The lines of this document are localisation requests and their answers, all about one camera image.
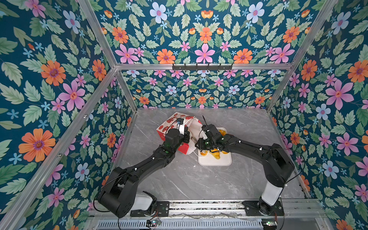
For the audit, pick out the long striped fake bread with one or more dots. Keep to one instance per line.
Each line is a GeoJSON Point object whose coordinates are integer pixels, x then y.
{"type": "Point", "coordinates": [203, 153]}

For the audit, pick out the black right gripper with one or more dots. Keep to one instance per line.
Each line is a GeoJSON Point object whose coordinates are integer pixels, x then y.
{"type": "Point", "coordinates": [200, 144]}

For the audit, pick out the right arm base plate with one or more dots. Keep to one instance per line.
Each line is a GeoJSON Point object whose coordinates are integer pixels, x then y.
{"type": "Point", "coordinates": [260, 208]}

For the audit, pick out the black hook rail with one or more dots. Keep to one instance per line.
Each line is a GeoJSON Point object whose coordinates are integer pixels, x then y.
{"type": "Point", "coordinates": [202, 67]}

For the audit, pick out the white rectangular tray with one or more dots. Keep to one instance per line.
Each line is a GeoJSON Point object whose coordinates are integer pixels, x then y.
{"type": "Point", "coordinates": [209, 160]}

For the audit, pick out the aluminium front rail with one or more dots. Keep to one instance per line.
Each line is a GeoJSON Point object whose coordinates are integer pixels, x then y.
{"type": "Point", "coordinates": [229, 208]}

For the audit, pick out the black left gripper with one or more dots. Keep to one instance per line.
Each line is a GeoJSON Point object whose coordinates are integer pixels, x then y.
{"type": "Point", "coordinates": [186, 135]}

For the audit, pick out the yellow speckled fake bread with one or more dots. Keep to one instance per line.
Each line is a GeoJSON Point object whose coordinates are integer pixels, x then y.
{"type": "Point", "coordinates": [216, 155]}

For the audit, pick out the round fluted fake bread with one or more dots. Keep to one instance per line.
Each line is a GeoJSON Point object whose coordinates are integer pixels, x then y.
{"type": "Point", "coordinates": [223, 132]}

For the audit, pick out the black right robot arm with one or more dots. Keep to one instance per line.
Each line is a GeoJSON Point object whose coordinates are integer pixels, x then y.
{"type": "Point", "coordinates": [277, 165]}

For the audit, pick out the white slotted cable duct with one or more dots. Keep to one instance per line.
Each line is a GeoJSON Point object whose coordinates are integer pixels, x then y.
{"type": "Point", "coordinates": [179, 224]}

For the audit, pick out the red white paper bag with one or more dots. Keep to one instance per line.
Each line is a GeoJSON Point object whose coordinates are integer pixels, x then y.
{"type": "Point", "coordinates": [192, 124]}

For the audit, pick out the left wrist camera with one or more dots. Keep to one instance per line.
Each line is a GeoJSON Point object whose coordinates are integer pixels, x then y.
{"type": "Point", "coordinates": [180, 125]}

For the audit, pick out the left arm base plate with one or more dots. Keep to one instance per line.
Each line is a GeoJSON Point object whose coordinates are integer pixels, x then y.
{"type": "Point", "coordinates": [149, 209]}

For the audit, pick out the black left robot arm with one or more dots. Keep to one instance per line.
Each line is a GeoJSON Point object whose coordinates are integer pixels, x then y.
{"type": "Point", "coordinates": [118, 195]}

